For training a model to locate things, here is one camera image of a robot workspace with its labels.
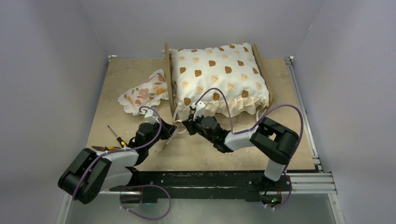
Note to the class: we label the bear print white cushion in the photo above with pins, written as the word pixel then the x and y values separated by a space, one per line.
pixel 228 80

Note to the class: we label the wooden pet bed frame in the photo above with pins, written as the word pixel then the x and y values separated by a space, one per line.
pixel 228 79

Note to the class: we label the floral print small pillow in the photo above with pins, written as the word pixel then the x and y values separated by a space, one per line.
pixel 150 93

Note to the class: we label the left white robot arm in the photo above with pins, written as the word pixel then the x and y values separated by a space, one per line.
pixel 92 172

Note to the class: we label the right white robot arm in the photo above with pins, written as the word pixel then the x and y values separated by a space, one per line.
pixel 276 141

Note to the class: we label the yellow black screwdriver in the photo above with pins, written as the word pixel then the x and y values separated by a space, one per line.
pixel 118 138

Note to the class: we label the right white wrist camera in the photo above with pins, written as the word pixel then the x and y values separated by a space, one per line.
pixel 198 109

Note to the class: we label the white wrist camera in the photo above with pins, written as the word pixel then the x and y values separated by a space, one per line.
pixel 198 109
pixel 150 116

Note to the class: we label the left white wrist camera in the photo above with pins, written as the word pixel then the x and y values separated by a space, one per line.
pixel 150 116

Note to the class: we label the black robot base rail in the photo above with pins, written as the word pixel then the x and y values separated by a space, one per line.
pixel 248 185

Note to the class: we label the yellow handled pliers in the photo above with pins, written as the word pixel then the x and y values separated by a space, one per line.
pixel 103 149

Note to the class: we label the aluminium table frame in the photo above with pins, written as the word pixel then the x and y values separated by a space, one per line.
pixel 192 153

